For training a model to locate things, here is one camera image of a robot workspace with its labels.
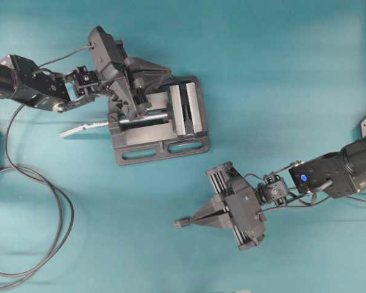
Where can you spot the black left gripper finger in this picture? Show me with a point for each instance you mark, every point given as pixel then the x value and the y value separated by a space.
pixel 139 91
pixel 141 69

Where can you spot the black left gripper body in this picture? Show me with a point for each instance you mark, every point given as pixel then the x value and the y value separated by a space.
pixel 109 56

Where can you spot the silver vise screw handle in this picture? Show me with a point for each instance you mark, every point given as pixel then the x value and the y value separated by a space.
pixel 85 128

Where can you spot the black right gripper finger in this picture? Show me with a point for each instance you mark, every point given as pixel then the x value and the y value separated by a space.
pixel 215 221
pixel 214 210

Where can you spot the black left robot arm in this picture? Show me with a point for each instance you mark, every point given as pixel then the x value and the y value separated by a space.
pixel 21 80

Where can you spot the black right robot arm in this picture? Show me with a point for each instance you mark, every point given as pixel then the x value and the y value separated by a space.
pixel 338 174

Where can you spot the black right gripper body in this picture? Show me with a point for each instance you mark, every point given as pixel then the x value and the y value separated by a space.
pixel 242 204

